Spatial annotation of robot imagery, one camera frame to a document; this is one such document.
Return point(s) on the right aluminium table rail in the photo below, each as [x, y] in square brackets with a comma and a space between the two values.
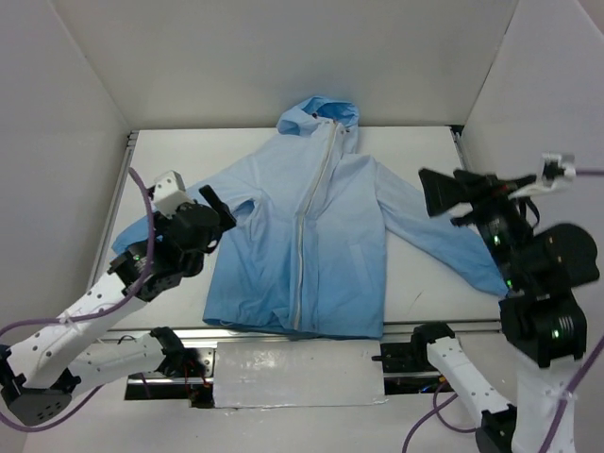
[464, 151]

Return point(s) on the light blue hooded jacket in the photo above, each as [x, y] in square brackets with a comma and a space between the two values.
[308, 251]

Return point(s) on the aluminium table rail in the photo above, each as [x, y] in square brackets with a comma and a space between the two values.
[199, 334]
[464, 151]
[98, 264]

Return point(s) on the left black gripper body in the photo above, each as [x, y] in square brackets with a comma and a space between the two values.
[213, 219]

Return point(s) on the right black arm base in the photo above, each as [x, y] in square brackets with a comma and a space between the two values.
[405, 365]

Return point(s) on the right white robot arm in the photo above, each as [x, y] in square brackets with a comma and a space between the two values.
[540, 317]

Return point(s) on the front aluminium table rail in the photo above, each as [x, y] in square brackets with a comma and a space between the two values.
[199, 334]

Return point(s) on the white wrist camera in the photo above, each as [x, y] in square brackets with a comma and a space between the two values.
[558, 173]
[169, 193]

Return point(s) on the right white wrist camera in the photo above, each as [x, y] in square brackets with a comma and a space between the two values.
[558, 173]

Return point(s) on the left aluminium table rail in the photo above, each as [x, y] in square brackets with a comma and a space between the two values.
[98, 264]

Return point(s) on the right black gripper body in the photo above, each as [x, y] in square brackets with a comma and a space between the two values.
[470, 197]

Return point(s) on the silver foil-covered panel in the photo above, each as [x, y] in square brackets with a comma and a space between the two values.
[311, 373]

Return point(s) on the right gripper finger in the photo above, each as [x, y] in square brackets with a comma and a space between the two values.
[442, 192]
[490, 183]

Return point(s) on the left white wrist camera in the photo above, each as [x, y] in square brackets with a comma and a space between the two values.
[169, 193]

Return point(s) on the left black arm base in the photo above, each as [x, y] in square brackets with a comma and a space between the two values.
[186, 373]

